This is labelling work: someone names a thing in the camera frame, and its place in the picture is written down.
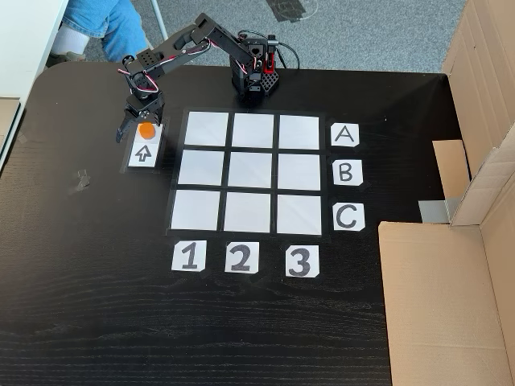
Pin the round orange token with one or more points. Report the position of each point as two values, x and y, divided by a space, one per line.
146 131

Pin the white grid sheet black tape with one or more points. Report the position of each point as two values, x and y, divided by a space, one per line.
205 128

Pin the white arrow paper sheet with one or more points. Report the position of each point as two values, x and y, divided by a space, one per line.
134 161

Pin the crumpled clear tape scraps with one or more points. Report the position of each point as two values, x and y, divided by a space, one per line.
80 181

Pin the person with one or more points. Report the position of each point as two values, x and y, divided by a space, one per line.
112 24

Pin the white metal desk leg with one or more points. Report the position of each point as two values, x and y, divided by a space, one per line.
159 18

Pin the red and black clamp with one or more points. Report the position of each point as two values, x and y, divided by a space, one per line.
270 60

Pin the white desk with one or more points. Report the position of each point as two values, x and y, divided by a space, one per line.
28 40

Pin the paper sheet number 1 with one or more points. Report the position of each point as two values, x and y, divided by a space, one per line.
188 256

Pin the paper sheet number 2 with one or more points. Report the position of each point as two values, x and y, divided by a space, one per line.
241 257

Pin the black floor tape patch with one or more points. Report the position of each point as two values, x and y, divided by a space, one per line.
289 8

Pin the paper sheet letter A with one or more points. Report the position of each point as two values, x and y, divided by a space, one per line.
345 134

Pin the paper sheet letter B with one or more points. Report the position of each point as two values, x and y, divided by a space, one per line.
347 173

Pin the paper sheet number 3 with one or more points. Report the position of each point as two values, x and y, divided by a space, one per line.
301 261

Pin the paper sheet letter C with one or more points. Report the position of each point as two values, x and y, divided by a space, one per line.
348 217

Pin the brown cardboard screen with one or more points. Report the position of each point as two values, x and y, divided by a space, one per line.
442 301

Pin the grey duct tape piece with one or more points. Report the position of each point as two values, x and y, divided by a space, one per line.
434 211

